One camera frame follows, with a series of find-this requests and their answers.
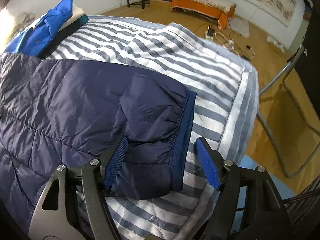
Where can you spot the orange covered low bench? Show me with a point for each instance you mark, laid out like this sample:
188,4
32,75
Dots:
221,10

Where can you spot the white power strip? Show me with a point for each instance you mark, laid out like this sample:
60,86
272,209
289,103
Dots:
209,34

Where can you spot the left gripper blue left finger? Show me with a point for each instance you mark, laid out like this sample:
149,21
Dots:
113,161

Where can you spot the folded floral quilt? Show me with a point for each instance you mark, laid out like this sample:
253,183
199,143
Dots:
22,20

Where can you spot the bright blue white jacket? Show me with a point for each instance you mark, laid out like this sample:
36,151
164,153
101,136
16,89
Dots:
42,37

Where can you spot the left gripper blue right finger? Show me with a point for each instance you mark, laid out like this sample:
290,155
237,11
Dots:
210,161

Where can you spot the navy quilted puffer jacket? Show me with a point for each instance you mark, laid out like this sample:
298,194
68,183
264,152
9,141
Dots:
69,111

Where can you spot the grey metal folding chair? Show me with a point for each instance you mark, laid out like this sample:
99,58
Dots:
294,138

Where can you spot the blue white striped blanket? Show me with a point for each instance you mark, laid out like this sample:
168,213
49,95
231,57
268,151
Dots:
225,108

